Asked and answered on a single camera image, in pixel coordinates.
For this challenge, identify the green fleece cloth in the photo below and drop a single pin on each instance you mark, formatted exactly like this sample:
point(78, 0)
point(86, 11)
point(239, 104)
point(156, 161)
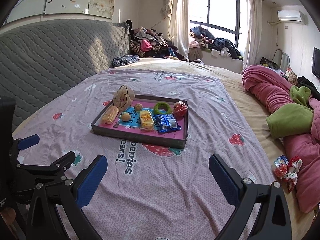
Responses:
point(290, 120)

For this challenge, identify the dark shallow cardboard box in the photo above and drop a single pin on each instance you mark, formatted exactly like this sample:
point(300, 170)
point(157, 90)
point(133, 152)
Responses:
point(140, 137)

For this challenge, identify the grey quilted headboard cover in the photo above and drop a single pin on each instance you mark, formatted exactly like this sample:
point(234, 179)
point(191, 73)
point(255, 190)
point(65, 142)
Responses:
point(55, 60)

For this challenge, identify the black clothes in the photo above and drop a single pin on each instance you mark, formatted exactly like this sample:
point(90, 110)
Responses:
point(308, 85)

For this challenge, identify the clear red candy bag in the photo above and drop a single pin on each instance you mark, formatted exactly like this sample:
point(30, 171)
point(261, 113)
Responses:
point(280, 168)

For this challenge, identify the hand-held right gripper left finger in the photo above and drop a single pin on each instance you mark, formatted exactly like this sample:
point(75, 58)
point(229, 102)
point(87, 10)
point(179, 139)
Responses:
point(91, 180)

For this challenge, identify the beige organza scrunchie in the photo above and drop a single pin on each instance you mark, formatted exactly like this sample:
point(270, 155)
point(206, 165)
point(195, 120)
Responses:
point(122, 97)

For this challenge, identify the black bag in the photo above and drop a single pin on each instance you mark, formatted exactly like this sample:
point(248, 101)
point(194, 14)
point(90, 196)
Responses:
point(267, 62)

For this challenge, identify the white air conditioner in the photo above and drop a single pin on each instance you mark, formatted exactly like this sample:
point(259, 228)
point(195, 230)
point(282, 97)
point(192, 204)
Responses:
point(290, 16)

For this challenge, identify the blue cookie packet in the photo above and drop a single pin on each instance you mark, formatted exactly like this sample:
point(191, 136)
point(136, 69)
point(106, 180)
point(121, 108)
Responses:
point(166, 123)

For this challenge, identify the red ball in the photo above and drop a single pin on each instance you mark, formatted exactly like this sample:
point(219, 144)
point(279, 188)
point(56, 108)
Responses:
point(180, 108)

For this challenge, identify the lilac strawberry printed blanket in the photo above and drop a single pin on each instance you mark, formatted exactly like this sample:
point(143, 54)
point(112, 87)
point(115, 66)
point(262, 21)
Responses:
point(160, 190)

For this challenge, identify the black television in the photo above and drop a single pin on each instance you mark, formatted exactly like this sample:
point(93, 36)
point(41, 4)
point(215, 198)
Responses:
point(317, 62)

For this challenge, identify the yellow cracker packet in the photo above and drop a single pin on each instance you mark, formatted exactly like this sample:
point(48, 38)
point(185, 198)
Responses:
point(146, 120)
point(110, 115)

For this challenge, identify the white curtain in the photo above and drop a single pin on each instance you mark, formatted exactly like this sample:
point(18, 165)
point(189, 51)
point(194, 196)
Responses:
point(253, 30)
point(178, 15)

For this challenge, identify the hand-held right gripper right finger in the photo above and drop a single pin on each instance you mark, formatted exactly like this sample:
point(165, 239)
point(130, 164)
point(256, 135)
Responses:
point(222, 177)

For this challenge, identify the pile of mixed clothes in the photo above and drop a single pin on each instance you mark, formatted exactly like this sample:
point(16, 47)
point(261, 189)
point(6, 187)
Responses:
point(155, 42)

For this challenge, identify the green fuzzy scrunchie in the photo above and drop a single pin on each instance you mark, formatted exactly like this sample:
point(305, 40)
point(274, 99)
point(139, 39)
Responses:
point(157, 108)

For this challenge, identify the dark framed window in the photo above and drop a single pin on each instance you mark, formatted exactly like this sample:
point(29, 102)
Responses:
point(220, 10)

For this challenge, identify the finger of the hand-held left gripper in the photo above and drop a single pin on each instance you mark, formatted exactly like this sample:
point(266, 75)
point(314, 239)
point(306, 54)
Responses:
point(28, 140)
point(62, 162)

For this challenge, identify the walnut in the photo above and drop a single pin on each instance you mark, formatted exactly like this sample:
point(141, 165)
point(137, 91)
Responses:
point(138, 107)
point(126, 117)

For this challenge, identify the pile of clothes on windowsill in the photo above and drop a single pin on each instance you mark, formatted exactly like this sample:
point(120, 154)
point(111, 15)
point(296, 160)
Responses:
point(215, 42)

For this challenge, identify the pink rolled quilt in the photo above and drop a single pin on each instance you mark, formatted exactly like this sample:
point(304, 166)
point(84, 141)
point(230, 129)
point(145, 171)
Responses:
point(270, 90)

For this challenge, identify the dark blue patterned cloth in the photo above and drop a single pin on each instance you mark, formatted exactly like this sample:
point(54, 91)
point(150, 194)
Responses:
point(125, 60)

